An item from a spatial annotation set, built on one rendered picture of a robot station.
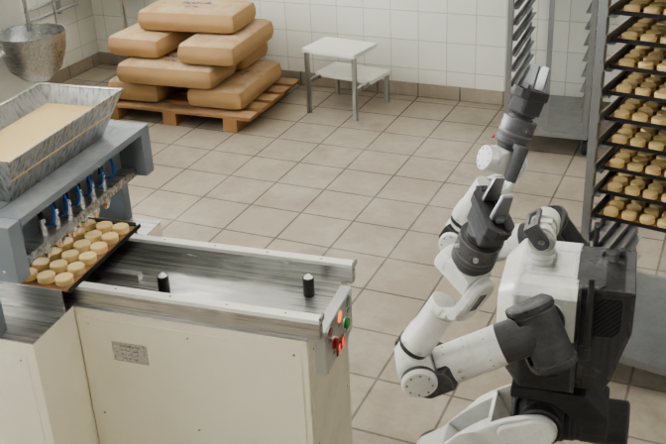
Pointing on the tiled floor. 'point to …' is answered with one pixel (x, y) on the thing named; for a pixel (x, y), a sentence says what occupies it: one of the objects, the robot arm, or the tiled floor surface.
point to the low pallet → (237, 120)
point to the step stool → (340, 48)
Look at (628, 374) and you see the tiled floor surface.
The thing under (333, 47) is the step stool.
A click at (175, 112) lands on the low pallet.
